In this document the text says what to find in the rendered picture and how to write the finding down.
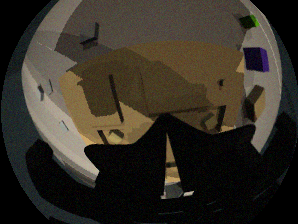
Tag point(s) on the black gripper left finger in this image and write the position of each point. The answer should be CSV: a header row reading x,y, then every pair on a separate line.
x,y
147,155

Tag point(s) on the tan block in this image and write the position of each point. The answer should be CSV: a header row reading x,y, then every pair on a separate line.
x,y
255,103

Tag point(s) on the green block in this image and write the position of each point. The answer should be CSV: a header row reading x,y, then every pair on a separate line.
x,y
249,21

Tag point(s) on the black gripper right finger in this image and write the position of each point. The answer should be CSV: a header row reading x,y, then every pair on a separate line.
x,y
193,149

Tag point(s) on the purple cube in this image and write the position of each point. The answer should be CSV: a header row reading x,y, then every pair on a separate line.
x,y
256,58

